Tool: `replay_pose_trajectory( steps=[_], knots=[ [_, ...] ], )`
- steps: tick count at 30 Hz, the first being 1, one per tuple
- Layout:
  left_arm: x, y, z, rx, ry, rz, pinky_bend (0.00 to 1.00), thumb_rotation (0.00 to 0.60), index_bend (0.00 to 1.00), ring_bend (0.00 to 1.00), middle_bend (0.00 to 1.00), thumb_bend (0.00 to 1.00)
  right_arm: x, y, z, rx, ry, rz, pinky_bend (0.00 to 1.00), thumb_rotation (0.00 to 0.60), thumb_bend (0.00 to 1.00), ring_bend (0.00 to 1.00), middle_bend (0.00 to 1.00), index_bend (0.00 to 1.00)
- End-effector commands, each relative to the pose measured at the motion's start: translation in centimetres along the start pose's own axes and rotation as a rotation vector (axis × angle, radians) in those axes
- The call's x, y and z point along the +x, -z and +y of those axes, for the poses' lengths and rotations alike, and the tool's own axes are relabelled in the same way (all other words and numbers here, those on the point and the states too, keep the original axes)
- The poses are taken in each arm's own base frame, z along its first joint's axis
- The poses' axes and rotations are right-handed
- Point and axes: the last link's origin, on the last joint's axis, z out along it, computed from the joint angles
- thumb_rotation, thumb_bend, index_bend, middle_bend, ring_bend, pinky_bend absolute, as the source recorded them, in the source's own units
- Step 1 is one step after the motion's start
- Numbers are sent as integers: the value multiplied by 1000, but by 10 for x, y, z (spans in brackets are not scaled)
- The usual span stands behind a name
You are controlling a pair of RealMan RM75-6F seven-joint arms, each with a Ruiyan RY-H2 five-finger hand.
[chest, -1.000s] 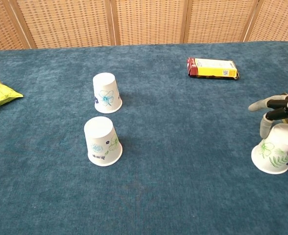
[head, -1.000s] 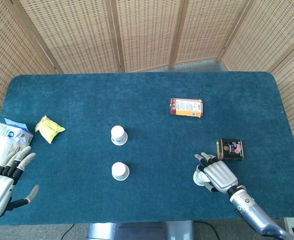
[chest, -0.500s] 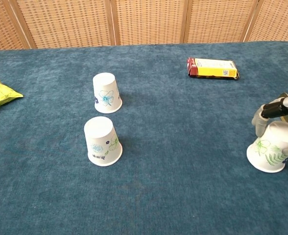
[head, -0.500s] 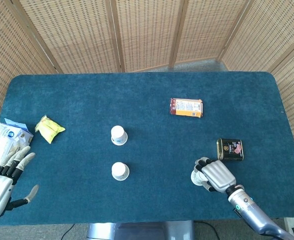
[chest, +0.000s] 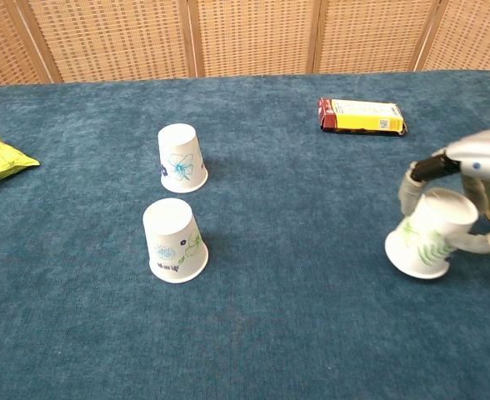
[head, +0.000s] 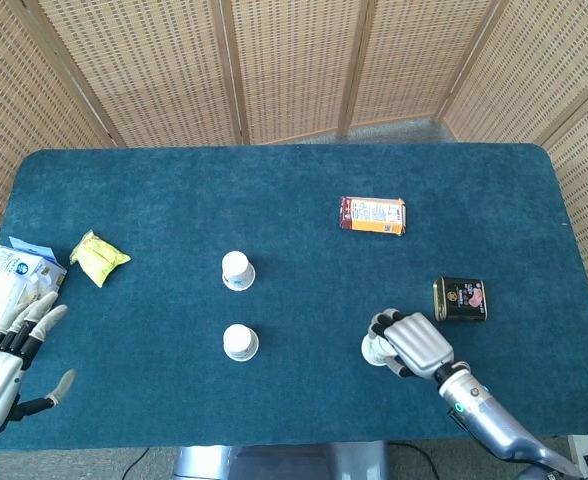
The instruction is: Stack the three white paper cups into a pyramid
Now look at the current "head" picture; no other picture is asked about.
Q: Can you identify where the blue table cloth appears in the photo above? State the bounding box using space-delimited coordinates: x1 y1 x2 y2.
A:
0 143 588 455

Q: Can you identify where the black luncheon meat can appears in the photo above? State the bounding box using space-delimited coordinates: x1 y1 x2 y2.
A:
432 276 489 323

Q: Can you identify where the yellow snack packet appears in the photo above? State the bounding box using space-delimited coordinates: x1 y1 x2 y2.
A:
69 229 132 289

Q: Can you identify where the orange brown biscuit packet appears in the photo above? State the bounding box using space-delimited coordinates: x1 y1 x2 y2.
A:
337 195 408 237

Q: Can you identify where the black floor cable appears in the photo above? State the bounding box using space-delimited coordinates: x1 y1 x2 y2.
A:
122 446 151 480
388 442 443 480

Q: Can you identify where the grey robot base column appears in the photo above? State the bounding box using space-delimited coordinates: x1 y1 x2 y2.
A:
172 441 391 480

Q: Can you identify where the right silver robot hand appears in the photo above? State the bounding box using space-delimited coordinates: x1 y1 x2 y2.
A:
367 308 456 381

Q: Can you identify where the white paper cup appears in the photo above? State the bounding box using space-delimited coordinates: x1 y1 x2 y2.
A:
221 250 257 292
222 323 260 362
361 333 398 367

